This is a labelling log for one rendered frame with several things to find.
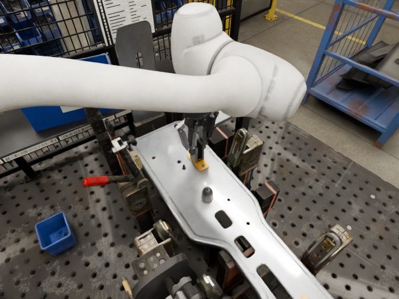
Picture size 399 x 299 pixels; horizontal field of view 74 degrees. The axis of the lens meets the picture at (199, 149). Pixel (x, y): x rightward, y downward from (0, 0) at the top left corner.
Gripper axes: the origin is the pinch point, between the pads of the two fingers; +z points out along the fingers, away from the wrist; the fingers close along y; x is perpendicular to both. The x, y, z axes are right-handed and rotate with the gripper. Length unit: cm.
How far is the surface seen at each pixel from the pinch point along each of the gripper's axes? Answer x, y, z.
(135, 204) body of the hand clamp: -2.7, -22.9, 5.7
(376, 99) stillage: 25, 205, 89
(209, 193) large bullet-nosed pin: -13.9, -5.3, 0.5
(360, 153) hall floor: -2, 157, 105
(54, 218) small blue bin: 21, -48, 27
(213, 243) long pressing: -24.5, -11.2, 4.4
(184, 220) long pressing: -15.3, -14.1, 4.4
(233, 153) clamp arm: -5.6, 9.6, 2.1
